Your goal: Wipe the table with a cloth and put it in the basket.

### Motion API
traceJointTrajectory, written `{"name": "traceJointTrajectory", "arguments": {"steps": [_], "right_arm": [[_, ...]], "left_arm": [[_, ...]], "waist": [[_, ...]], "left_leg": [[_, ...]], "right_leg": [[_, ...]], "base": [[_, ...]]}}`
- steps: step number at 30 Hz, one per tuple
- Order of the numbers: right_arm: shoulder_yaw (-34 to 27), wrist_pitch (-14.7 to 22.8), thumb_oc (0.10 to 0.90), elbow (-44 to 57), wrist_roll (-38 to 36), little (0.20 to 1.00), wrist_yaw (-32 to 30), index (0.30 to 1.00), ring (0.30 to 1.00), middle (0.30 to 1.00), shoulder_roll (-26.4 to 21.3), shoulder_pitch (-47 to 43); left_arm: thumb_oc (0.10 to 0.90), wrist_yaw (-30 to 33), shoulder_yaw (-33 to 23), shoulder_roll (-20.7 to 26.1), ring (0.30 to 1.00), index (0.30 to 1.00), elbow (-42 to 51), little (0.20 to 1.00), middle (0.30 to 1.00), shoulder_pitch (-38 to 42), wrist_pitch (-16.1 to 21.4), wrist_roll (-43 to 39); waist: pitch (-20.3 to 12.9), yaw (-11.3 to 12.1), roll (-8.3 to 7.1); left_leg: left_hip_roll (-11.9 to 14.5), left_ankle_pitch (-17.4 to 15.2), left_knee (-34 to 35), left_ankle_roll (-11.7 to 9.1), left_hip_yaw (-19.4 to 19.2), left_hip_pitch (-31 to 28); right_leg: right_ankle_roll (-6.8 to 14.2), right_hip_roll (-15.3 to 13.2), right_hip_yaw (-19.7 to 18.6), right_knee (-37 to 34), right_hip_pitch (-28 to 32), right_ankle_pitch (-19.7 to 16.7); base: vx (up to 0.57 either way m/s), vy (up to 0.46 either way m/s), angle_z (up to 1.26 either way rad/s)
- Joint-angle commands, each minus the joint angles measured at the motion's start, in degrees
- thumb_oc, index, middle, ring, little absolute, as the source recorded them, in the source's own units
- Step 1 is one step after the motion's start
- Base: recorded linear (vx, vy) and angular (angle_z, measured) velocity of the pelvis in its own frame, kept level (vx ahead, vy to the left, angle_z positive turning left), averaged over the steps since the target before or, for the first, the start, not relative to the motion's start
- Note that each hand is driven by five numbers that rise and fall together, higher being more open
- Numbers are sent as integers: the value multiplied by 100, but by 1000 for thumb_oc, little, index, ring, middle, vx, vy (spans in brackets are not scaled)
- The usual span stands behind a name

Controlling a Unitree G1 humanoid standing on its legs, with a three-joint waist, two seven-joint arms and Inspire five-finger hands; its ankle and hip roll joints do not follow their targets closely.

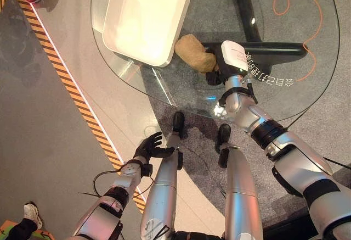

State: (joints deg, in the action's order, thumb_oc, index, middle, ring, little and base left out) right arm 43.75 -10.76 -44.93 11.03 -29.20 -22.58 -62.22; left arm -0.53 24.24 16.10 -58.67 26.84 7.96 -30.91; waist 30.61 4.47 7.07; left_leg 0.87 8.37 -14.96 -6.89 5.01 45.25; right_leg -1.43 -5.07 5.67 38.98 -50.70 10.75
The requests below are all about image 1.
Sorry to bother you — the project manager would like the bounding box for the black right robot hand white plate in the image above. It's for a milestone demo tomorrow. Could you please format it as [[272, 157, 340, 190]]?
[[203, 40, 247, 86]]

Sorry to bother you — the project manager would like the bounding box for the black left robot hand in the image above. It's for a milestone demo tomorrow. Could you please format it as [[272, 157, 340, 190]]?
[[133, 131, 176, 164]]

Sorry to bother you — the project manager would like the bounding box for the white plastic basket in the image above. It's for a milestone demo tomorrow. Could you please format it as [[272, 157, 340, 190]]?
[[102, 0, 199, 68]]

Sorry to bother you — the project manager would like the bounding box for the black table base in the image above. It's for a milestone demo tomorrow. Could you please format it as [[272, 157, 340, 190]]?
[[201, 0, 309, 65]]

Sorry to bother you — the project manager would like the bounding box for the silver left robot leg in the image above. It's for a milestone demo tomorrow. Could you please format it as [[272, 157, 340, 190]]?
[[139, 111, 186, 240]]

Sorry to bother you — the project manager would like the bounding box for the silver robot leg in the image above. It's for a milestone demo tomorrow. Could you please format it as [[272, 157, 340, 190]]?
[[216, 124, 264, 240], [139, 111, 186, 240]]

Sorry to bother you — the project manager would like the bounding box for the round glass table top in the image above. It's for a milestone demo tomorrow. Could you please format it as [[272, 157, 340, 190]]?
[[90, 0, 341, 122]]

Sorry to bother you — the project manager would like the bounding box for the grey carpet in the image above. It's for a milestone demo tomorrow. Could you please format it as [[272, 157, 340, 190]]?
[[139, 0, 351, 227]]

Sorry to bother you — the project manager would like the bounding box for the silver right robot leg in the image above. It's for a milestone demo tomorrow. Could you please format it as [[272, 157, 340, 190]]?
[[216, 124, 264, 240]]

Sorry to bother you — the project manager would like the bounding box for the black yellow hazard tape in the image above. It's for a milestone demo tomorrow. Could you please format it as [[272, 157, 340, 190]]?
[[0, 0, 146, 214]]

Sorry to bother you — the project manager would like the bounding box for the person's foot white shoe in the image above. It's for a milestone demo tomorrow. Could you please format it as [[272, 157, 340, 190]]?
[[22, 201, 44, 231]]

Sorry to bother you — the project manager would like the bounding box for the orange cable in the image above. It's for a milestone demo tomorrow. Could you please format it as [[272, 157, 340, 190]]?
[[271, 0, 324, 82]]

